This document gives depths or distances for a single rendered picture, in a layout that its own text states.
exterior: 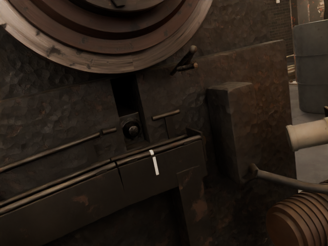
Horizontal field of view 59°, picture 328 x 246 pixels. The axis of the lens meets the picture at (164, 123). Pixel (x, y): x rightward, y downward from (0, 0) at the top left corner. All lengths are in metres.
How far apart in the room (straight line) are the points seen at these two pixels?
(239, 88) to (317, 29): 2.49
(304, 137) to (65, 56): 0.51
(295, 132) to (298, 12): 4.34
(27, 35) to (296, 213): 0.62
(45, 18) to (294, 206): 0.61
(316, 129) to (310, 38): 2.51
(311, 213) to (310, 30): 2.58
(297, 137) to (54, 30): 0.52
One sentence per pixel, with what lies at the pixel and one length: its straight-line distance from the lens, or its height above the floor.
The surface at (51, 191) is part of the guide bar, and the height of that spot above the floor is 0.70.
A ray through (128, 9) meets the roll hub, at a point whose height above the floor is 0.98.
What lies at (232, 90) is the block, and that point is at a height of 0.79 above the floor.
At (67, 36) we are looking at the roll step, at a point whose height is 0.96.
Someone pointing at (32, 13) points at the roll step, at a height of 1.00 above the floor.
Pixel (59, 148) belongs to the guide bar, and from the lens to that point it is 0.65.
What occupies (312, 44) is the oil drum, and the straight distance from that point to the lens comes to 3.16.
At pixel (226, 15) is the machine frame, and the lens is 0.86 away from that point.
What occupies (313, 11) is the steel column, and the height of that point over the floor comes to 1.00.
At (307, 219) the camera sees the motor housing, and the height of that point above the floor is 0.52.
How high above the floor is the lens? 0.91
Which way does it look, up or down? 14 degrees down
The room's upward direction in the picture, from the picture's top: 11 degrees counter-clockwise
